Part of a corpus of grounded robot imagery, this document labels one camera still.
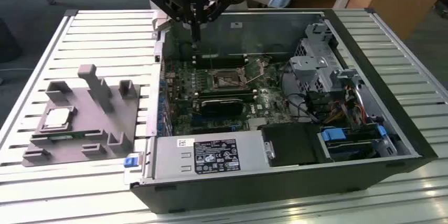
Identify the coloured wire bundle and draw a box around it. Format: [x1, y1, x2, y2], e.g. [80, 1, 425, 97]
[324, 83, 372, 132]

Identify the green RAM stick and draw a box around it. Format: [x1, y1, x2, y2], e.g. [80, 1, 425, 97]
[48, 131, 102, 141]

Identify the CPU socket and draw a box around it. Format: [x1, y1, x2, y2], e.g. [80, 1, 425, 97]
[205, 68, 248, 91]

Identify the grey parts rack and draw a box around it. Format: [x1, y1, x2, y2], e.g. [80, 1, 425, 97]
[21, 63, 142, 167]

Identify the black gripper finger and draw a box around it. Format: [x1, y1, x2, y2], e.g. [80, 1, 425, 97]
[148, 0, 198, 43]
[196, 0, 232, 43]

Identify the black open PC case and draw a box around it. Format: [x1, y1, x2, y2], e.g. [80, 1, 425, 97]
[129, 8, 438, 214]

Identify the black plastic shroud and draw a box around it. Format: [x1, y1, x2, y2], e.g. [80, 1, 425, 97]
[257, 123, 333, 167]

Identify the black RAM slot bank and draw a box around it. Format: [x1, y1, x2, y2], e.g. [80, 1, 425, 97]
[193, 52, 248, 69]
[197, 89, 258, 102]

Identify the silver CPU green edge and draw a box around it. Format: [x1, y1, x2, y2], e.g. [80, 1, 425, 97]
[45, 108, 73, 127]

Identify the green motherboard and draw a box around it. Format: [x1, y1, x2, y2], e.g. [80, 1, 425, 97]
[158, 56, 301, 137]

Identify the silver power supply unit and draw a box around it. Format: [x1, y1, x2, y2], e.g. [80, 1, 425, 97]
[138, 135, 278, 183]

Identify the black graphics card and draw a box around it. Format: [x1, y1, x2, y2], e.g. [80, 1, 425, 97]
[192, 98, 245, 118]

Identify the silver disk bay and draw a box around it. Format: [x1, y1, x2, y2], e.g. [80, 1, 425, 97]
[316, 123, 401, 163]

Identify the metal socket cover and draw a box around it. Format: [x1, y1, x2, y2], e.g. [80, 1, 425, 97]
[240, 56, 272, 79]

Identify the small silver heatsink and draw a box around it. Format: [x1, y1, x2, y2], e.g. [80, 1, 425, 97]
[246, 118, 266, 131]

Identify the wooden cabinet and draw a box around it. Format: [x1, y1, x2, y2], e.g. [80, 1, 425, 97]
[345, 0, 448, 41]

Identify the blue disk carrier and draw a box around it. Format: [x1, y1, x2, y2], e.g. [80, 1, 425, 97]
[318, 126, 350, 143]

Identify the silver metal drive cage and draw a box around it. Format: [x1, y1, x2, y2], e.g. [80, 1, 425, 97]
[286, 23, 366, 96]

